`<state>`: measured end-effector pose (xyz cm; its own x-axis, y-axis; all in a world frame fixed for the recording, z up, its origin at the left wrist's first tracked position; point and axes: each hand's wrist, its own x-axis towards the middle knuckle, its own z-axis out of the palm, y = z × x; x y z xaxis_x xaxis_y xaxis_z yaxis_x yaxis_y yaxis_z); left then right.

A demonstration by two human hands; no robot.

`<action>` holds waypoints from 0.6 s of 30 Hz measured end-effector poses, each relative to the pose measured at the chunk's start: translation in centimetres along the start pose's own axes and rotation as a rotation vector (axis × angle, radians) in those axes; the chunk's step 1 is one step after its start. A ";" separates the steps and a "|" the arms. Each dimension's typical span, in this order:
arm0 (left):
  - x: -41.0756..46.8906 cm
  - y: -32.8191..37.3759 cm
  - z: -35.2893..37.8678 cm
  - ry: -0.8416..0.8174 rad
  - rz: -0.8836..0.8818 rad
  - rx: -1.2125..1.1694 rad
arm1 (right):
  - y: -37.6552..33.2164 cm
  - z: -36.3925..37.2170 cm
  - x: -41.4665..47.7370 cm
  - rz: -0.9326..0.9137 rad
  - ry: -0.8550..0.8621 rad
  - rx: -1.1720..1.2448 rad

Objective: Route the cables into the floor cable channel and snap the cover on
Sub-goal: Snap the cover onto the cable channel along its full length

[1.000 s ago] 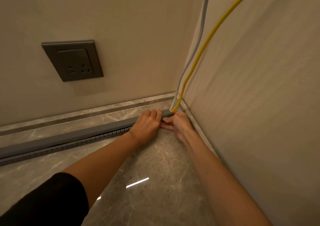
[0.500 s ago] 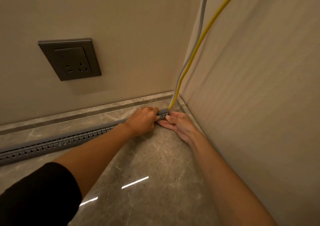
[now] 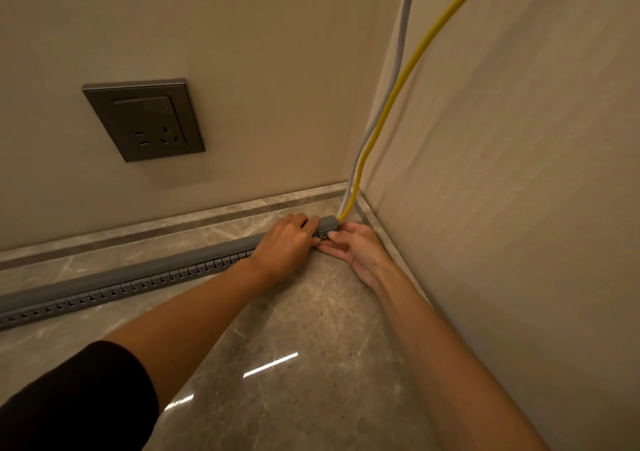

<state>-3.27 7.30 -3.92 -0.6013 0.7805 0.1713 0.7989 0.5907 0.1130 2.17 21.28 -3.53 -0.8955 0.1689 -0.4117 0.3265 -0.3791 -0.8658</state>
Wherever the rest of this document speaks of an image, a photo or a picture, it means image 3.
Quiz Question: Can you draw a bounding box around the black sleeve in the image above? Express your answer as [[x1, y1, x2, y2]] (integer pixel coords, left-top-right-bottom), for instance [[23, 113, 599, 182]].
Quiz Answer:
[[0, 340, 161, 451]]

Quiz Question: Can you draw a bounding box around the grey wall socket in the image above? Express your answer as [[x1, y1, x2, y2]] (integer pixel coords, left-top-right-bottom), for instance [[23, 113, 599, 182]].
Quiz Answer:
[[81, 79, 207, 164]]

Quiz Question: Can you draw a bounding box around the grey duct cover strip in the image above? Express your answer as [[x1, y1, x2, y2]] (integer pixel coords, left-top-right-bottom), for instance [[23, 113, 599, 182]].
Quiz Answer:
[[0, 215, 341, 316]]

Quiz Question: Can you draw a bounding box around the grey cable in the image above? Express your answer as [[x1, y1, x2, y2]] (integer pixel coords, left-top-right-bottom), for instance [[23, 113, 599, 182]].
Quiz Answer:
[[339, 0, 423, 215]]

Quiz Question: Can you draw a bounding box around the person's right forearm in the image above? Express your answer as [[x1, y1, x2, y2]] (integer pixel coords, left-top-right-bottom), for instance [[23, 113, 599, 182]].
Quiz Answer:
[[372, 269, 552, 451]]

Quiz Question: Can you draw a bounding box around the yellow cable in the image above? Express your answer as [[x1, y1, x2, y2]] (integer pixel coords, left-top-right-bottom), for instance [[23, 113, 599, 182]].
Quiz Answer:
[[337, 0, 501, 223]]

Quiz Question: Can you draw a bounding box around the person's right hand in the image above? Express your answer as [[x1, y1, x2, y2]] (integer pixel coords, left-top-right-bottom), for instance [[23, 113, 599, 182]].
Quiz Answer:
[[317, 221, 397, 292]]

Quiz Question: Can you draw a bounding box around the person's left forearm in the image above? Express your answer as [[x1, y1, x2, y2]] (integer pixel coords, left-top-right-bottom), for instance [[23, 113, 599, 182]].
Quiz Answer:
[[102, 255, 275, 412]]

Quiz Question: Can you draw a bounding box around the person's left hand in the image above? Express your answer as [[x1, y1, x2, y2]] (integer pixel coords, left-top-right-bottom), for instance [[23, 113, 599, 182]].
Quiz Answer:
[[246, 213, 321, 288]]

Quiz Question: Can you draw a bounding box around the grey slotted cable duct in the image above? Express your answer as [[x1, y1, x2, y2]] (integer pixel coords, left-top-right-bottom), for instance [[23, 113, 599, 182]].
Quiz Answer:
[[0, 230, 332, 332]]

